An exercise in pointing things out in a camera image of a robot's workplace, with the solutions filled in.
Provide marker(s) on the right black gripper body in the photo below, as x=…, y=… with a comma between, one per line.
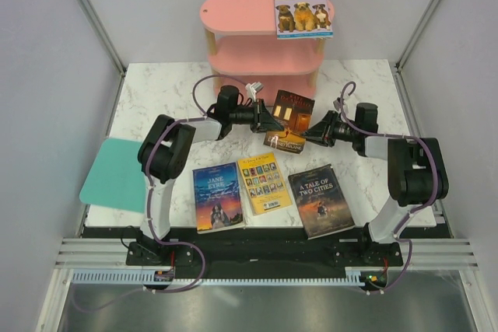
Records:
x=341, y=131

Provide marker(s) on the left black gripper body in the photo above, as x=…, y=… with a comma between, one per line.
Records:
x=250, y=116

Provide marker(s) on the brown Edward Tulane book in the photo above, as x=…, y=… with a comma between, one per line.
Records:
x=293, y=112

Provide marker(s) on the Tale of Two Cities book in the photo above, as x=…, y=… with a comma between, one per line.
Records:
x=321, y=205

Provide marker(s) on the Jane Eyre book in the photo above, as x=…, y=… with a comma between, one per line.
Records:
x=217, y=199

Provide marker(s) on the dog picture book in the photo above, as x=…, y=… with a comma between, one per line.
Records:
x=299, y=19

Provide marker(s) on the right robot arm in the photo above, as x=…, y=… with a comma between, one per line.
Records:
x=416, y=171

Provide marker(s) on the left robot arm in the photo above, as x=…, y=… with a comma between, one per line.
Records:
x=166, y=148

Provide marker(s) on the pink three-tier shelf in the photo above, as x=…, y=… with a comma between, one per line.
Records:
x=243, y=47

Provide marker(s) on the yellow paperback book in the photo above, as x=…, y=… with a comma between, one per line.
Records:
x=264, y=183

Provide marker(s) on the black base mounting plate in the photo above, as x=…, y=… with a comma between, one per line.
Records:
x=351, y=248

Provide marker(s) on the teal plastic file folder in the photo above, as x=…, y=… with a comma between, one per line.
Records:
x=115, y=179

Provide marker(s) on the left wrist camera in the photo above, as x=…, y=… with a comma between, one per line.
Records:
x=252, y=90

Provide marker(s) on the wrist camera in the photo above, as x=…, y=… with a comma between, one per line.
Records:
x=252, y=90
x=340, y=106

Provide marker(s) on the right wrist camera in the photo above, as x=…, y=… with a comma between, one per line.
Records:
x=340, y=106

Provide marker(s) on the white slotted cable duct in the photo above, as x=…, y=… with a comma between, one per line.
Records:
x=160, y=277

